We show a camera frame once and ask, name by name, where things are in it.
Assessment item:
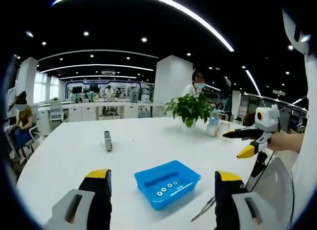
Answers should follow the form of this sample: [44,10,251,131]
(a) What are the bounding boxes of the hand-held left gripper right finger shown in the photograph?
[214,170,282,230]

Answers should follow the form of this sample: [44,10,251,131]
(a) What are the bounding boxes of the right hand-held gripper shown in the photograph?
[222,104,282,159]

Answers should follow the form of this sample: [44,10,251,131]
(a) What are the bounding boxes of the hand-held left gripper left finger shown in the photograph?
[44,168,112,230]

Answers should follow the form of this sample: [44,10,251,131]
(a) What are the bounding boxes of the metal tweezers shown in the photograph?
[191,195,216,222]

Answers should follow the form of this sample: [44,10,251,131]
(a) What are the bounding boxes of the blue plastic container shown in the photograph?
[134,160,202,211]

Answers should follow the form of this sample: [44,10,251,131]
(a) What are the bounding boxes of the person's right forearm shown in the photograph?
[267,132,305,153]

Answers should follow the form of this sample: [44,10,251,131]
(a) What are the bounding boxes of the clear glass jar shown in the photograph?
[217,121,231,138]

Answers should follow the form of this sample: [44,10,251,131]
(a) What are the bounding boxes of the clear bottle with blue label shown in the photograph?
[205,110,220,138]

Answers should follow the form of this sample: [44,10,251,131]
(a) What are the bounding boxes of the grey mesh chair back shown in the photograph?
[245,156,295,230]

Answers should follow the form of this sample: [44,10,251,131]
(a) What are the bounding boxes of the white table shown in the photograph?
[16,116,273,230]

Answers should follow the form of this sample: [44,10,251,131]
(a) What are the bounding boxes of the small silver box device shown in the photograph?
[104,130,113,152]

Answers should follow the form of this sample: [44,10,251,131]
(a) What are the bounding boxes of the green potted plant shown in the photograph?
[162,92,214,129]

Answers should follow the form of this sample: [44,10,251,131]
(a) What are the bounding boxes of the person's body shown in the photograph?
[281,7,317,230]

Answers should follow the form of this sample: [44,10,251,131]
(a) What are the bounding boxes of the long white office desk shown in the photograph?
[37,100,160,137]

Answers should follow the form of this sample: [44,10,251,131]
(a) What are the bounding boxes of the grey office chair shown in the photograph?
[21,104,42,154]

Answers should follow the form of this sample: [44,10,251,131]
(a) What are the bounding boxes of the white office chair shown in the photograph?
[49,99,65,122]

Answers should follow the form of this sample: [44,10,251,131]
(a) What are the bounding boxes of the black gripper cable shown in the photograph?
[249,150,276,192]

